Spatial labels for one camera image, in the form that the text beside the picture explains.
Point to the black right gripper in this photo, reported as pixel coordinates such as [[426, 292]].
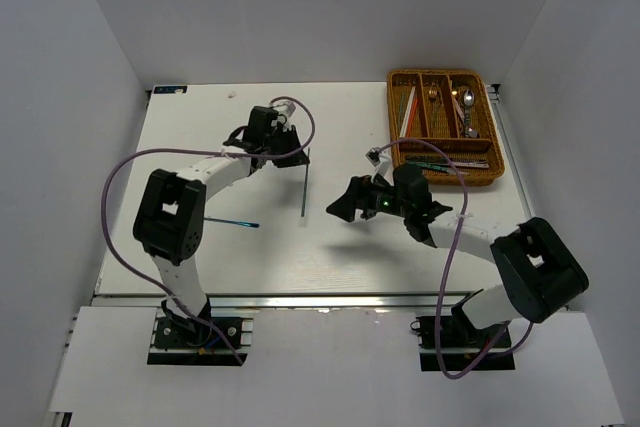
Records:
[[358, 195]]

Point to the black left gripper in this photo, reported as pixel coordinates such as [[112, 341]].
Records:
[[291, 134]]

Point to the patterned handle table knife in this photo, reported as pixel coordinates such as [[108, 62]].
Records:
[[426, 160]]

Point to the white chopstick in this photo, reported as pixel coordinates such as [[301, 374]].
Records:
[[414, 109], [410, 96]]

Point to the rose gold fork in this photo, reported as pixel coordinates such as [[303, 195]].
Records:
[[433, 95]]

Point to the gold bowl iridescent spoon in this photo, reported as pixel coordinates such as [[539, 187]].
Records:
[[458, 92]]

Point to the silver spoon patterned handle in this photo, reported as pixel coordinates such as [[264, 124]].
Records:
[[468, 101]]

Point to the serrated knife teal handle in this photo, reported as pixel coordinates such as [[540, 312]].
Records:
[[436, 168]]

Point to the pink handled table knife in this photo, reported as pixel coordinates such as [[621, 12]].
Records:
[[471, 165]]

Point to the teal chopstick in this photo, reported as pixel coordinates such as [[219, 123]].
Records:
[[401, 110]]

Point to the iridescent rainbow fork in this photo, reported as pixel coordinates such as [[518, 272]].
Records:
[[440, 102]]

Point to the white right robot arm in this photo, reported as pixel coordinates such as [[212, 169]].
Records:
[[539, 275]]

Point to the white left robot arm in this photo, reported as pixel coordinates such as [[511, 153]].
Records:
[[169, 223]]

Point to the woven wicker cutlery tray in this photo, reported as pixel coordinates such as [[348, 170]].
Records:
[[448, 133]]

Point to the blue label sticker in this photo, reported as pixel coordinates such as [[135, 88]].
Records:
[[169, 90]]

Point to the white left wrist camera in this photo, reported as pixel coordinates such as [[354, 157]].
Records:
[[284, 107]]

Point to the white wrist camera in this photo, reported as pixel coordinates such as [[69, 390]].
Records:
[[380, 161], [284, 107]]

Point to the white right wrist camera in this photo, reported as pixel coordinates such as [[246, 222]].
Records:
[[380, 161]]

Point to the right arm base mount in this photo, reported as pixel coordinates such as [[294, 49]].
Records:
[[460, 349]]

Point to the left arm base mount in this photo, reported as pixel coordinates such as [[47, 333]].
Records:
[[174, 345]]

